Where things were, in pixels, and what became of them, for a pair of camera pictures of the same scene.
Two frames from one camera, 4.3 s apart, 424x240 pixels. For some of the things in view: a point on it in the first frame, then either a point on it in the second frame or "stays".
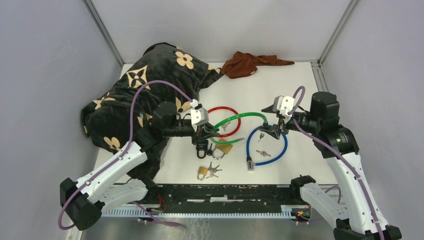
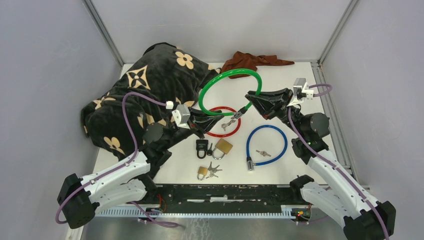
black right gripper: [275, 131] -> [271, 104]
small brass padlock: [202, 170] stays
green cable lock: [234, 116] -> [242, 111]
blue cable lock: [250, 164] stays
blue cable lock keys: [263, 153] stays
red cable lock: [239, 119] stays
